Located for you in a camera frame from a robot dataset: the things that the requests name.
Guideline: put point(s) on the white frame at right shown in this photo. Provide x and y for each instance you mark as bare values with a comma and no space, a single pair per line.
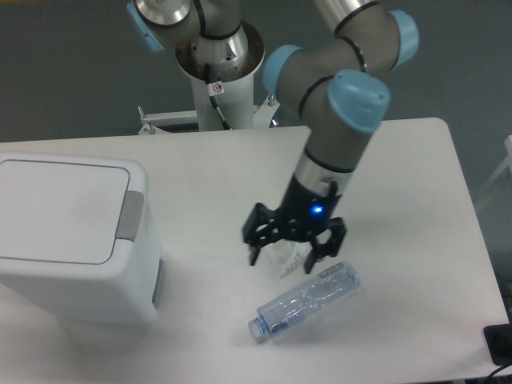
497,181

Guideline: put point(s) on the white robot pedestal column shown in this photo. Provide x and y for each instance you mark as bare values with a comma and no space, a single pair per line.
221,73

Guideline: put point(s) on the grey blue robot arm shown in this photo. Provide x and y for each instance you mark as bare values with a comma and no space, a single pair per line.
334,90

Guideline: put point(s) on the white push-top trash can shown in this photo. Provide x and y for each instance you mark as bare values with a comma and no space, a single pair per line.
78,237

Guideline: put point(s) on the crumpled clear plastic bottle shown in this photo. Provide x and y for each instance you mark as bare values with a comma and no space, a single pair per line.
294,306

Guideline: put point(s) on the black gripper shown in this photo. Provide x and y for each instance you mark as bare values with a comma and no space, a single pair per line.
302,216

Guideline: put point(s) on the black device at edge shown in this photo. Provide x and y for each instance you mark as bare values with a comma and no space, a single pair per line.
498,340

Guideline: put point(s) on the white pedestal base frame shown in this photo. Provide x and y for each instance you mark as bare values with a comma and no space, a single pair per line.
264,116

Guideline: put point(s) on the crumpled white plastic wrapper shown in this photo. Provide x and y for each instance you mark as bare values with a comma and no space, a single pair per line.
286,256

